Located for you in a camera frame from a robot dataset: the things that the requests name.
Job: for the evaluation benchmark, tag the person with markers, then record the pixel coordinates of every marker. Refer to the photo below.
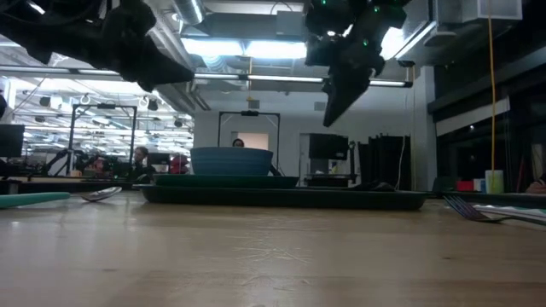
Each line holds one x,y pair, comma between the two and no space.
141,160
537,187
179,164
238,143

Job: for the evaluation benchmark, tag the ceiling light panel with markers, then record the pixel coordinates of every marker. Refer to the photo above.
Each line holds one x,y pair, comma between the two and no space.
243,48

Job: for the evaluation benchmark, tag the dark green serving tray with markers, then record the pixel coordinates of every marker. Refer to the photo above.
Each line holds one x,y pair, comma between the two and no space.
277,199

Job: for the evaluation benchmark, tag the pale yellow cup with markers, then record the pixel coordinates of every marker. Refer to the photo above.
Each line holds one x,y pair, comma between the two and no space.
499,183

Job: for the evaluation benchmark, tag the black wall screen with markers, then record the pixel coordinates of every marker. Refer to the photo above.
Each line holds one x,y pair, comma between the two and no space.
328,147

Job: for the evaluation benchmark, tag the white and blue box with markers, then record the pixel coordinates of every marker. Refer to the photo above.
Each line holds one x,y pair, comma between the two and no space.
480,185

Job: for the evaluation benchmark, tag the black equipment cart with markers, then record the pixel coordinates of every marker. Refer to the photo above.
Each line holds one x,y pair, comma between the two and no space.
330,180

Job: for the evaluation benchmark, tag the silver air duct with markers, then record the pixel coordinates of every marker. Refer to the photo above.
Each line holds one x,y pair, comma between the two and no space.
189,10

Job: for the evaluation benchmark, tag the grey ceiling box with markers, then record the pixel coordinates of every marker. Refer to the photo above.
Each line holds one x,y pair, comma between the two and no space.
290,23

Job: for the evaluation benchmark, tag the red box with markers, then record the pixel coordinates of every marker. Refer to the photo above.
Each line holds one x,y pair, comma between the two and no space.
465,186

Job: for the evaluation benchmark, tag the black monitor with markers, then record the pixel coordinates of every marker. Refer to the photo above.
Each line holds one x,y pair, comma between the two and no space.
12,140

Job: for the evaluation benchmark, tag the black gantry frame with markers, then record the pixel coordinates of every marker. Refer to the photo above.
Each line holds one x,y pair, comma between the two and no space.
73,136
219,128

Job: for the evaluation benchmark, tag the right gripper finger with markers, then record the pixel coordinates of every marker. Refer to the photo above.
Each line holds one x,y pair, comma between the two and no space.
345,94

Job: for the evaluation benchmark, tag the background black robot arm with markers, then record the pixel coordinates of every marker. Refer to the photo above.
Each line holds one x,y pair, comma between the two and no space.
59,160

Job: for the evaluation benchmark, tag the blue bowl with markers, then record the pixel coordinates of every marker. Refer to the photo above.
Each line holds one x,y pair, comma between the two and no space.
230,162

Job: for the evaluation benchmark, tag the black aluminium table frame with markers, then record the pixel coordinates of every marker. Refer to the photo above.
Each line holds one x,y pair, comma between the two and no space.
64,187

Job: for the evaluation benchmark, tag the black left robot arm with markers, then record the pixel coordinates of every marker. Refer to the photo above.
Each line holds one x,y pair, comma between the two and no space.
51,30

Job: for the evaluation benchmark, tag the black folded panels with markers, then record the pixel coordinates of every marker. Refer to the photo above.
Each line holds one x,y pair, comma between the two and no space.
384,162

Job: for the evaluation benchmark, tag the wall vent grille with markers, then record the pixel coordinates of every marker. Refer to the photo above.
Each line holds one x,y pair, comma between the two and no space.
320,106

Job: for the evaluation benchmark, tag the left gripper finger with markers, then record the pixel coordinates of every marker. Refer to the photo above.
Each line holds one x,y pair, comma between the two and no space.
164,74

